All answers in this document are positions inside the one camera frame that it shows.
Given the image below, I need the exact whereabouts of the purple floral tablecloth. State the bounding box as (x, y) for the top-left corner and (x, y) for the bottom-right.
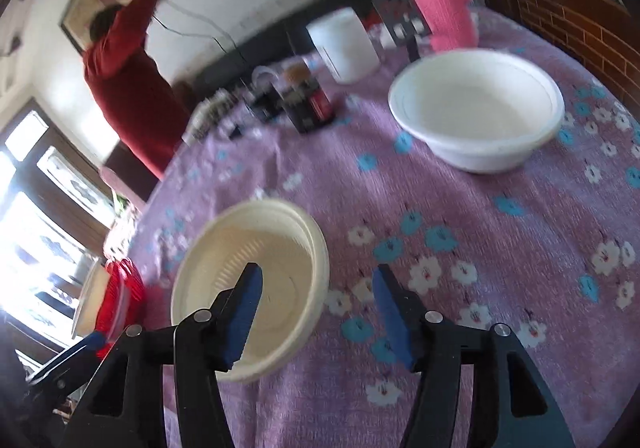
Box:
(102, 2), (640, 448)

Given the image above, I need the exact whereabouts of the black phone stand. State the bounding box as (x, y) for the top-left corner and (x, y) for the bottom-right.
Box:
(372, 0), (433, 62)

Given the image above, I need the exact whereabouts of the wooden side cabinet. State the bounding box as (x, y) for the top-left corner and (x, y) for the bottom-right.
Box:
(460, 0), (640, 98)

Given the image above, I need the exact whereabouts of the white plastic jar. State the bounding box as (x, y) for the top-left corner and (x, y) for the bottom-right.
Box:
(306, 8), (382, 84)

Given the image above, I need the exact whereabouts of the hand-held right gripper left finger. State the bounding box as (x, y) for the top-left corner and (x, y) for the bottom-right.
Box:
(60, 262), (264, 448)

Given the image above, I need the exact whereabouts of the small white bowl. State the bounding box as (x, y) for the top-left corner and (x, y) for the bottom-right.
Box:
(388, 49), (566, 175)

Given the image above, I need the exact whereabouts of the black sofa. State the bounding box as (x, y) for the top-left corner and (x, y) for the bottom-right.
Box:
(192, 0), (416, 93)

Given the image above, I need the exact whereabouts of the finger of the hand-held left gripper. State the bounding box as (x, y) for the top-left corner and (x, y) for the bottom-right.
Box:
(25, 330), (108, 386)

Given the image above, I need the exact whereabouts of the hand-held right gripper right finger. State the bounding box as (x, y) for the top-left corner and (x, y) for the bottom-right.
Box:
(371, 264), (576, 448)

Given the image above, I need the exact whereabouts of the small cream patterned bowl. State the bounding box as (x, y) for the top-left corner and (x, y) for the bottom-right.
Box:
(170, 199), (331, 383)

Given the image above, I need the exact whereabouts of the large red glass plate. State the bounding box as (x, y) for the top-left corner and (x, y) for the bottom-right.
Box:
(95, 258), (147, 359)

